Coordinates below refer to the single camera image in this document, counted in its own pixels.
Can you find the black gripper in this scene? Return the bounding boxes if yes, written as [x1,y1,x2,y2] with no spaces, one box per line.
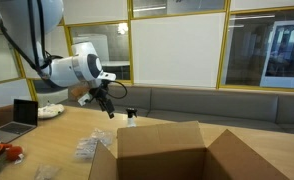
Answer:
[92,79,116,120]

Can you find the clear plastic bag blue print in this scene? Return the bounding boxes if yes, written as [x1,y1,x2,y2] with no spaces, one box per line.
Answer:
[74,127,115,162]

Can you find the brown cardboard box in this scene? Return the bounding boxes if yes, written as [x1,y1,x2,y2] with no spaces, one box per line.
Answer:
[88,120,290,180]

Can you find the small clear plastic bag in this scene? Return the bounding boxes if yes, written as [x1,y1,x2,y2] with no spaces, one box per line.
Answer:
[33,163,60,180]

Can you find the grey open laptop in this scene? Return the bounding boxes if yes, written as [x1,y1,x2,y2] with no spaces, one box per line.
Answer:
[0,98,39,144]

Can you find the red fuzzy ball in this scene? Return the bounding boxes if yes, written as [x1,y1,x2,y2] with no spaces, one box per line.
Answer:
[5,145,24,163]

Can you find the brown cardboard panel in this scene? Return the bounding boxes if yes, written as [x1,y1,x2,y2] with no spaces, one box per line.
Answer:
[0,104,15,129]

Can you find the grey upholstered bench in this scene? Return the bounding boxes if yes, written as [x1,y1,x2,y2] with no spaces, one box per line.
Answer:
[33,83,294,136]

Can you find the white framed glass door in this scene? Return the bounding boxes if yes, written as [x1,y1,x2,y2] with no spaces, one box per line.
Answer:
[260,18,294,89]

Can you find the yellow window frame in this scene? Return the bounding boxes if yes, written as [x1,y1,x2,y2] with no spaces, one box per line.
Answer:
[0,0,294,103]

